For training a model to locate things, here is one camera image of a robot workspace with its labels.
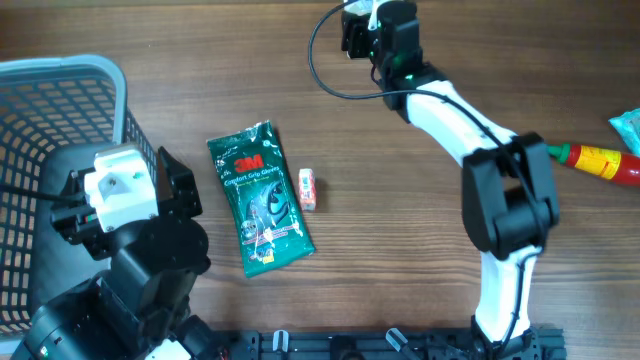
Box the green 3M gloves packet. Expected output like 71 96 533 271
207 121 316 278

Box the grey plastic mesh basket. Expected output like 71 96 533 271
1 55 156 357

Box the small orange snack packet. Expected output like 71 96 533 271
299 168 317 211

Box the teal wet wipes packet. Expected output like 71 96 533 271
609 108 640 156

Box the red sauce bottle yellow label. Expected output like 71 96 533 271
547 143 639 187

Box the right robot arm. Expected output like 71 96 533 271
339 1 559 359

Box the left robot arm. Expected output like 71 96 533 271
12 145 223 359

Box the white barcode scanner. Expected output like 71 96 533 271
344 0 374 13

